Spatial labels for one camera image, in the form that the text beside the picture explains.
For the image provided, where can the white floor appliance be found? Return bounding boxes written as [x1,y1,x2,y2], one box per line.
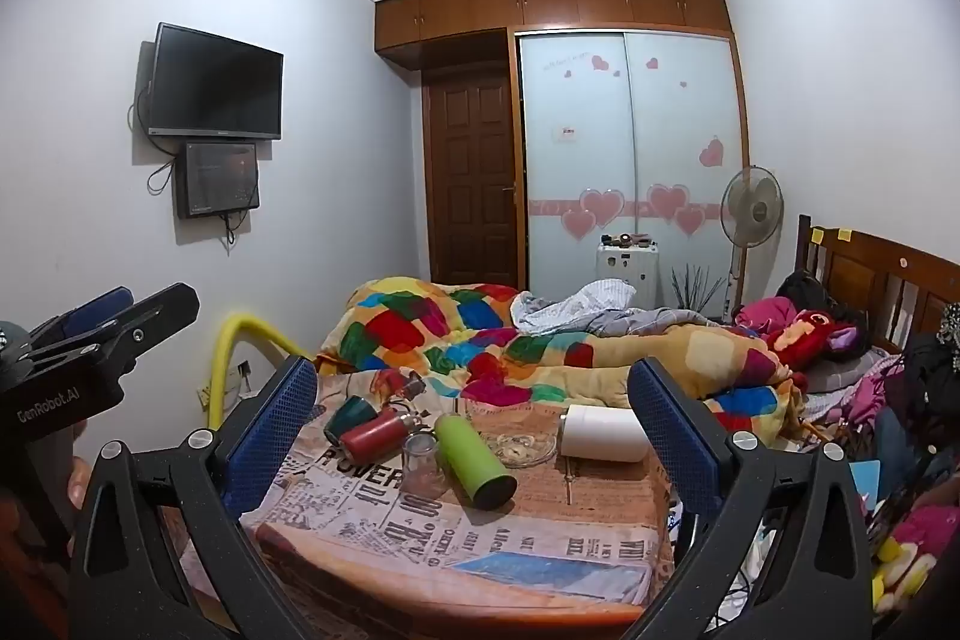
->
[595,241,662,313]

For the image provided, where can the person's left hand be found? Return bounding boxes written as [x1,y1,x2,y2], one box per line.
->
[66,452,95,512]

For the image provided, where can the dark green cup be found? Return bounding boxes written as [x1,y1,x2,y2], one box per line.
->
[324,395,380,445]

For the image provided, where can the wooden bed headboard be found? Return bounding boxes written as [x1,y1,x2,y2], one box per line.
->
[795,214,960,357]

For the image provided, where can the standing electric fan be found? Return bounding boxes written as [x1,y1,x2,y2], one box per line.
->
[720,165,785,320]

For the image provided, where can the pink cloth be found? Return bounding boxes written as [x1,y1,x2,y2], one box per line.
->
[735,296,800,335]

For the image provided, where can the brown overhead cabinets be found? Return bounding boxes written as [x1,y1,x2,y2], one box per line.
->
[373,0,737,73]

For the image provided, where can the light blue book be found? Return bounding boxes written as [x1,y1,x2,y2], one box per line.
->
[850,458,885,515]

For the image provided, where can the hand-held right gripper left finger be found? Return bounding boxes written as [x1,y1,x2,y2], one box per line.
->
[69,355,320,640]

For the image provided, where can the dark spiky plant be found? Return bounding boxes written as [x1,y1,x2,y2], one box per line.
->
[670,265,725,316]

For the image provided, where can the clear glass cup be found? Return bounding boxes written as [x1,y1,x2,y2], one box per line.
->
[401,434,444,495]

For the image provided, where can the yellow plush toy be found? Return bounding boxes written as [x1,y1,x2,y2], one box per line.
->
[874,533,940,615]

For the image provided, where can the grey striped cloth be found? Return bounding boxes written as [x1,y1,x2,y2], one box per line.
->
[510,278,722,338]

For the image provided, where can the small black wall monitor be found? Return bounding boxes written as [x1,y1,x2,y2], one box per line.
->
[175,141,261,220]

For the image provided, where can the white paper roll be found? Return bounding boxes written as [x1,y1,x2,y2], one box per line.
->
[559,404,650,463]

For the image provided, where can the frosted sliding wardrobe door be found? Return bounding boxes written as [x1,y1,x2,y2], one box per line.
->
[516,32,635,298]
[627,32,745,320]

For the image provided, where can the red bottle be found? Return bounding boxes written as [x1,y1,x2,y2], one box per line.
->
[339,407,422,458]

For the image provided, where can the dark hanging clothes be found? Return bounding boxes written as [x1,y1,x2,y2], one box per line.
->
[898,302,960,465]

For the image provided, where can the glass ashtray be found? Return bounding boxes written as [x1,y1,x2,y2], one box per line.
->
[478,430,560,469]

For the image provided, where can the black television cable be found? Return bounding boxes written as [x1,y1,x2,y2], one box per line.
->
[127,77,155,136]

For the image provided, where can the yellow padded rail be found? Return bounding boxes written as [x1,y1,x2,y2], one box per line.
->
[206,312,313,432]

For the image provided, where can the green bottle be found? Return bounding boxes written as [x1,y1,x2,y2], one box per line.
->
[434,413,519,510]

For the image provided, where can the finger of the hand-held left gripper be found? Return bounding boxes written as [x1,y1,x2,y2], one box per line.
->
[34,282,201,382]
[28,286,136,345]

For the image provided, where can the black bag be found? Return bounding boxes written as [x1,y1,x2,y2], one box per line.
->
[775,272,835,313]

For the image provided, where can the red plush toy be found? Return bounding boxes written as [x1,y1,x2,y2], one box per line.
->
[765,308,872,380]

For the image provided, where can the brown wooden door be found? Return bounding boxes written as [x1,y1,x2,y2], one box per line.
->
[422,70,523,290]

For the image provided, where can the colourful patchwork quilt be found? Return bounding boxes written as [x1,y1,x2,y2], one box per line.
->
[315,278,809,440]

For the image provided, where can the black wall television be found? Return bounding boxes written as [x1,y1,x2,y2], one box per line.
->
[142,21,285,143]

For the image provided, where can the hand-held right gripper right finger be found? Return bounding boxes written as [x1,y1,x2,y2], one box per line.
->
[628,356,878,640]

